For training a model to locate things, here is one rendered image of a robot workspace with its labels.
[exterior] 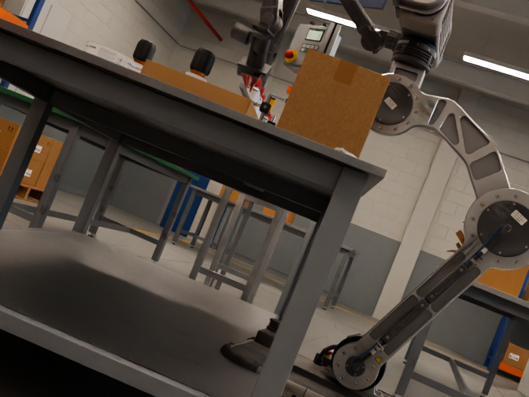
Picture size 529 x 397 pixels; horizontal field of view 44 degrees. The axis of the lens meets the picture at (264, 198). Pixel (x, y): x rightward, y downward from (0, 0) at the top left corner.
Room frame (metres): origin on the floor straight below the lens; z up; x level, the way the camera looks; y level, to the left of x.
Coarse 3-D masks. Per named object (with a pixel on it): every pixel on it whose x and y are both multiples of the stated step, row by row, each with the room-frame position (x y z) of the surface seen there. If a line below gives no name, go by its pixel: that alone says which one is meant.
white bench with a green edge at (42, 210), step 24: (0, 96) 3.76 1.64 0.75; (24, 96) 3.66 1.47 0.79; (48, 120) 3.66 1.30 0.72; (72, 120) 3.60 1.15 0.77; (72, 144) 3.61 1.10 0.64; (96, 144) 5.01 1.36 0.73; (120, 168) 5.48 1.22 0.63; (168, 168) 4.88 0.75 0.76; (48, 192) 3.60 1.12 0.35; (24, 216) 3.64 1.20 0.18; (72, 216) 4.50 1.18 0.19; (96, 216) 5.48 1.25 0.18; (168, 216) 5.31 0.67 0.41
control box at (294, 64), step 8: (304, 24) 2.69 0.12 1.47; (296, 32) 2.71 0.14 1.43; (304, 32) 2.68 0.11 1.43; (296, 40) 2.70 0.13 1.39; (304, 40) 2.67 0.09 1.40; (336, 40) 2.66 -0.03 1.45; (296, 48) 2.69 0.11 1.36; (336, 48) 2.68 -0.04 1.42; (296, 56) 2.67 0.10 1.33; (304, 56) 2.65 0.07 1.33; (288, 64) 2.70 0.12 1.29; (296, 64) 2.66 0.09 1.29; (296, 72) 2.77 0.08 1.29
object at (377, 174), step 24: (0, 24) 1.46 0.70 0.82; (48, 48) 1.49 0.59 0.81; (72, 48) 1.45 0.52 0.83; (120, 72) 1.44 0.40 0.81; (72, 96) 2.54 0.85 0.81; (168, 96) 1.47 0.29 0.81; (192, 96) 1.42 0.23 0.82; (144, 120) 2.30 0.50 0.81; (240, 120) 1.41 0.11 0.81; (288, 144) 1.46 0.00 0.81; (312, 144) 1.40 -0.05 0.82; (264, 168) 2.26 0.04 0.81; (360, 168) 1.39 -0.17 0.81
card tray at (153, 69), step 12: (144, 72) 1.47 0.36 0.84; (156, 72) 1.46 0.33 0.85; (168, 72) 1.46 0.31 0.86; (180, 72) 1.46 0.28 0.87; (180, 84) 1.46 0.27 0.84; (192, 84) 1.46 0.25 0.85; (204, 84) 1.45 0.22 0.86; (204, 96) 1.45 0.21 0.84; (216, 96) 1.45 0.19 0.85; (228, 96) 1.45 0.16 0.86; (240, 96) 1.45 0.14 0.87; (240, 108) 1.45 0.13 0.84; (252, 108) 1.50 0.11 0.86
